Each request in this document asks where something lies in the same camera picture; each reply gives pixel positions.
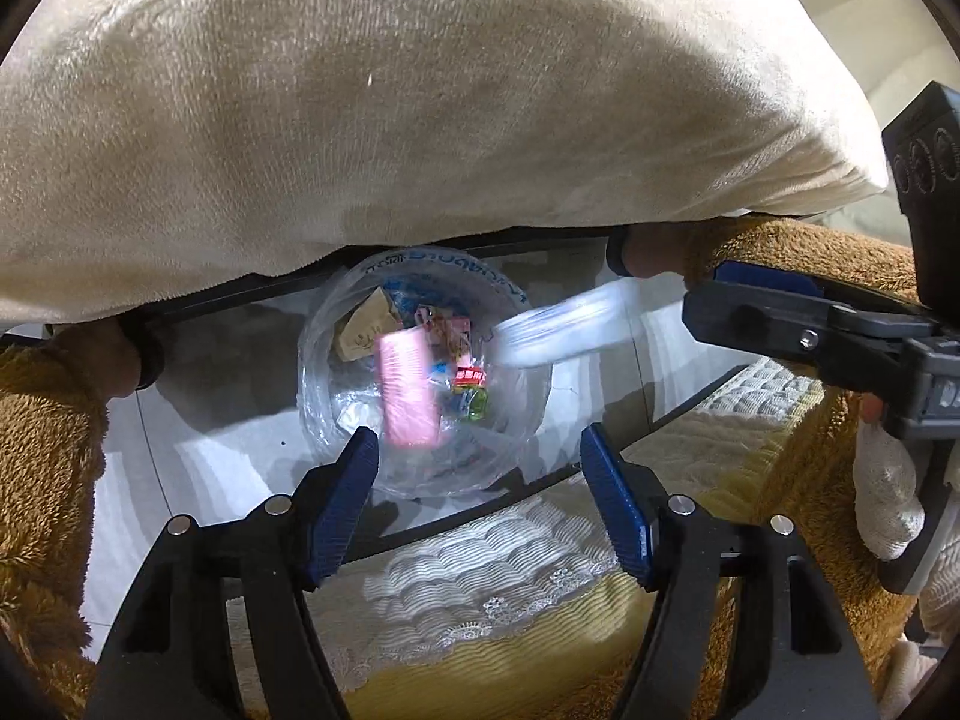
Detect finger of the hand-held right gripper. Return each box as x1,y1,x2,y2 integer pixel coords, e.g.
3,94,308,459
712,261,826,301
682,281,935,398

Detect beige plush bed blanket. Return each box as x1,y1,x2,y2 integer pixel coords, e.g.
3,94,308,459
0,0,890,331

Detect red snack packet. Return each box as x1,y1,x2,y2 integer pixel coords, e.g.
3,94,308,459
450,366,490,421

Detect beige paper bag bamboo print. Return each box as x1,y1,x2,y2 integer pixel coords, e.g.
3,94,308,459
332,289,402,361

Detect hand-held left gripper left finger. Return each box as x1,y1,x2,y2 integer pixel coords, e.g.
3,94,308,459
86,426,380,720

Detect person's right hand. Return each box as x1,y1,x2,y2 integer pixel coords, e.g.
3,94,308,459
853,394,925,562

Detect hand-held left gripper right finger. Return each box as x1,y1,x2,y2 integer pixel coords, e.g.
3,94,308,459
580,422,878,720

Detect pink paper carton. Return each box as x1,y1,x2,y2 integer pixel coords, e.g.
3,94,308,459
377,330,443,451

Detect white quilted mattress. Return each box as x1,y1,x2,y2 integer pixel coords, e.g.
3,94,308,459
311,356,833,683

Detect bin with clear bag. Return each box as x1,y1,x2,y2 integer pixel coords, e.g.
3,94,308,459
296,246,556,500

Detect person's brown fleece pants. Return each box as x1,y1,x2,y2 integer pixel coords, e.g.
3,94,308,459
0,216,960,720

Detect clear plastic cup red print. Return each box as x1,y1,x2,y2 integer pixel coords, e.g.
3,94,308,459
491,277,638,370

